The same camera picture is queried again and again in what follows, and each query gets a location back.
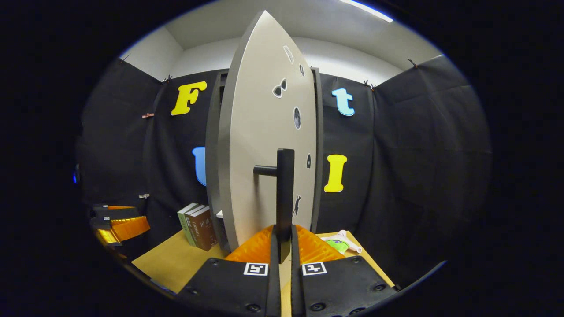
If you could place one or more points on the ceiling light panel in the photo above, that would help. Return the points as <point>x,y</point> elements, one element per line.
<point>365,9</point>

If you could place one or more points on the thin brown book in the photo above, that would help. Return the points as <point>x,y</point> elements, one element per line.
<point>192,231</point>

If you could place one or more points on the green and pink toy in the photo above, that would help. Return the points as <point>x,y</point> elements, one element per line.
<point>339,243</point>

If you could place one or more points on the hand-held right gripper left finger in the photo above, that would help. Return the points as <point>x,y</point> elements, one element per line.
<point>229,286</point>

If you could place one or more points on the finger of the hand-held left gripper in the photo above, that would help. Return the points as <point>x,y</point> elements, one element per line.
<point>128,228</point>
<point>114,212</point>

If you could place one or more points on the thick brown book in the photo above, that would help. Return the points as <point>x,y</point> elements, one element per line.
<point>205,229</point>

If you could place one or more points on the black backdrop cloth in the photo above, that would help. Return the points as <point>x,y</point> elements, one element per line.
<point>418,154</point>

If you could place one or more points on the grey cabinet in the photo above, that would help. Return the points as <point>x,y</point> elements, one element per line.
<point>211,154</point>

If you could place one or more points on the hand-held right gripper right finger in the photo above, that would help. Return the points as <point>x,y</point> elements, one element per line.
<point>343,286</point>

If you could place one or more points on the row of black clips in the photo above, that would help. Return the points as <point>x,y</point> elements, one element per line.
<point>167,79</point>

